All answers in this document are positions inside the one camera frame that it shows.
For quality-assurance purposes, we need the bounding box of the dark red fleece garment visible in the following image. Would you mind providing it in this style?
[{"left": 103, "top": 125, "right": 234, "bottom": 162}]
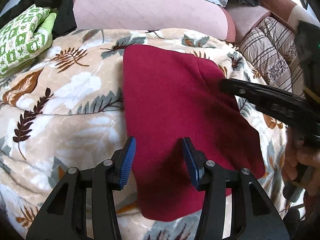
[{"left": 123, "top": 45, "right": 265, "bottom": 222}]

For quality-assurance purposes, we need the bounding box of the black cloth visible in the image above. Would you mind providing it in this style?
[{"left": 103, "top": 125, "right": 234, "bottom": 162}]
[{"left": 1, "top": 0, "right": 77, "bottom": 38}]

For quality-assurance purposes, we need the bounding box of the pink quilted cushion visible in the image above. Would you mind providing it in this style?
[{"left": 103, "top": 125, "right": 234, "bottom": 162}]
[{"left": 73, "top": 0, "right": 236, "bottom": 43}]

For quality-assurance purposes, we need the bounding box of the striped floral quilt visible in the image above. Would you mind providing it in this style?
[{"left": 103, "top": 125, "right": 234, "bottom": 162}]
[{"left": 240, "top": 17, "right": 305, "bottom": 97}]

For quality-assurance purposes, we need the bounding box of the beige leaf-print blanket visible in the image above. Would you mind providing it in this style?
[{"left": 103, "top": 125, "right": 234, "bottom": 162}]
[{"left": 0, "top": 27, "right": 308, "bottom": 240}]

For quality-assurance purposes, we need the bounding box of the green white patterned pillow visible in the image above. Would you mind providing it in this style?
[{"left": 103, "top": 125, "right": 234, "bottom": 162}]
[{"left": 1, "top": 4, "right": 57, "bottom": 77}]

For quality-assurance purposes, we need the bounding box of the person's right hand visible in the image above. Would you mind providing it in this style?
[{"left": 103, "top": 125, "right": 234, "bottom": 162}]
[{"left": 282, "top": 127, "right": 319, "bottom": 197}]

